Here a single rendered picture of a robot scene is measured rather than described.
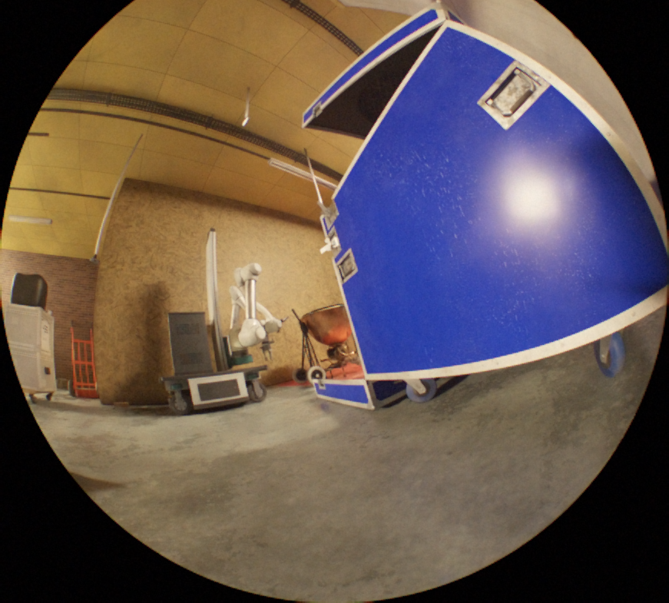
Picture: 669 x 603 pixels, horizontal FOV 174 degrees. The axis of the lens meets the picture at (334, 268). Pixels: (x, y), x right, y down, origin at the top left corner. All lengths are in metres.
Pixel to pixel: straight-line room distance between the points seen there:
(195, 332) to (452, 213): 1.87
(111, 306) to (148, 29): 3.15
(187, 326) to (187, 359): 0.27
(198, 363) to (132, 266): 1.80
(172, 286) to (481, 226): 3.13
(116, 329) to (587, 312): 3.30
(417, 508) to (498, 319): 0.39
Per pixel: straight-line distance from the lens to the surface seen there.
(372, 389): 0.98
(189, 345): 1.94
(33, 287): 3.18
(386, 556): 0.40
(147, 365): 2.95
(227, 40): 2.95
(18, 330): 3.13
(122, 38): 3.31
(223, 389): 1.87
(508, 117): 0.54
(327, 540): 0.45
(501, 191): 0.48
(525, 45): 0.92
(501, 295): 0.49
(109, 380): 3.02
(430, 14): 0.87
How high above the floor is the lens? 0.33
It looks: 20 degrees up
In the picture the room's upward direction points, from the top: 16 degrees counter-clockwise
